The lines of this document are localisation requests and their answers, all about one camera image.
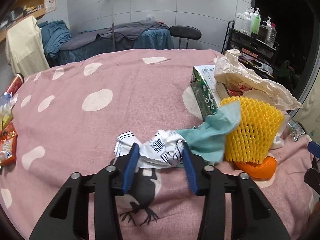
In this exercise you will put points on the yellow green packet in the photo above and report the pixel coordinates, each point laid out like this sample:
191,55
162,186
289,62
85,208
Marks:
6,121

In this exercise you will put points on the row of small boxes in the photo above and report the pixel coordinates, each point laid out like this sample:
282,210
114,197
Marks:
30,8

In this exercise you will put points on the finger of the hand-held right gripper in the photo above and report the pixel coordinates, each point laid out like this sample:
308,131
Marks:
313,151
312,178

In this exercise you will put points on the white round lid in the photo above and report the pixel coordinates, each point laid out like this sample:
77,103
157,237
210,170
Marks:
257,95

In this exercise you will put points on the blue blanket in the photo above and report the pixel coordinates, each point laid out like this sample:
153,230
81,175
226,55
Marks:
55,37

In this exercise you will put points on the teal cloth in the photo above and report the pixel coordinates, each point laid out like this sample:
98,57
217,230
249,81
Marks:
212,132

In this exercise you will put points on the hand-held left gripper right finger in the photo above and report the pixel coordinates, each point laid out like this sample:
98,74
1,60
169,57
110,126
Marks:
190,172

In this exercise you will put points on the red can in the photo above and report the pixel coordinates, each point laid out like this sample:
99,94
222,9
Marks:
15,83

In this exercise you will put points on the beige paper bag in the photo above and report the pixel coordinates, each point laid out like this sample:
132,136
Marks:
250,75

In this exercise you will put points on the black stool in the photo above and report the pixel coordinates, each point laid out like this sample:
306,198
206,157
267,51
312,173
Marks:
185,32

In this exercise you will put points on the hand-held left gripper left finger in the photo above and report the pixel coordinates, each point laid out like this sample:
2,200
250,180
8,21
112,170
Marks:
130,170

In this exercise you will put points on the dark bottle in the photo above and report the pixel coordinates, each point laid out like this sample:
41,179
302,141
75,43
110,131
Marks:
262,32

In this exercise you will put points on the pink spotted blanket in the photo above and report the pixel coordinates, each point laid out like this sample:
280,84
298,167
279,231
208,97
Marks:
75,120

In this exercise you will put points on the foam fruit net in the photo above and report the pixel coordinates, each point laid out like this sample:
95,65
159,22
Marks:
255,130

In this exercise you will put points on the clear bottle with red cap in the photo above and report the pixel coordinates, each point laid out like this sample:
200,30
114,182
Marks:
272,36

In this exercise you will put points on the green patterned box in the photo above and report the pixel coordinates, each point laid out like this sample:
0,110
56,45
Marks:
205,92

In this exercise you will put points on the orange snack packet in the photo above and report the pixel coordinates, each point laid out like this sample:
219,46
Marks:
7,145

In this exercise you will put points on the white striped sock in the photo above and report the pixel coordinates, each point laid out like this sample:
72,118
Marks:
160,147

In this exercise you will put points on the cream cloth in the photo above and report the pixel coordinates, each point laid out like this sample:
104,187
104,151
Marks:
25,47

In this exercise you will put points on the white floor lamp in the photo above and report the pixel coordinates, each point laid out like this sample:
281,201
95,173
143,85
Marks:
113,17

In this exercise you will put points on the orange peel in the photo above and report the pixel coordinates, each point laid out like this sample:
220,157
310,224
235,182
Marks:
260,168

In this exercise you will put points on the glass sliding door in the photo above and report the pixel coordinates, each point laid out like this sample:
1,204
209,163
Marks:
308,80

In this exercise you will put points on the white and blue packet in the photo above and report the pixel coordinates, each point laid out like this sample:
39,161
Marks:
5,105

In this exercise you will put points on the blue skirted massage bed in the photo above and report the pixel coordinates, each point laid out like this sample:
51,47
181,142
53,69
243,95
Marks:
155,40

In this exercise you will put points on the wall poster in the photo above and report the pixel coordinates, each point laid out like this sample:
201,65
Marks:
50,0

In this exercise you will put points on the silver foil wrapper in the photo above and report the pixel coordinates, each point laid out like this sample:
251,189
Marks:
295,130

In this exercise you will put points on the grey blanket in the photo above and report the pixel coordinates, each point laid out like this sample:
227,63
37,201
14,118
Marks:
130,31

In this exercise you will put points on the clear pump bottle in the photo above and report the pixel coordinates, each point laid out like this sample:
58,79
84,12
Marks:
268,27

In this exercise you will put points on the white crumpled tissue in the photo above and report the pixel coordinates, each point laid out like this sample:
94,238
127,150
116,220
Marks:
277,141

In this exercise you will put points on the green and white pump bottle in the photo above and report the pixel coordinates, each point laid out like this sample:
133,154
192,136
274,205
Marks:
255,22

